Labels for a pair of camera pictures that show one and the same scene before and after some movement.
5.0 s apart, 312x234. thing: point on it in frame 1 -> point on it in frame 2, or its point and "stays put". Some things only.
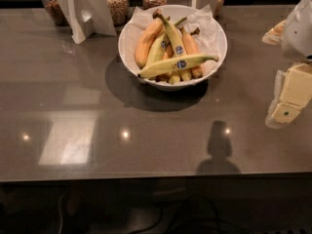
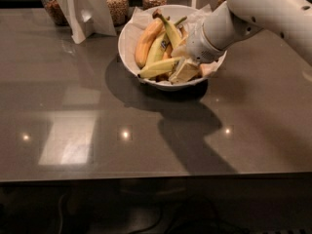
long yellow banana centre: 177,46 stays put
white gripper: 298,33 -> 199,47
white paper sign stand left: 86,10 stays put
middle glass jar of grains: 118,1 stays put
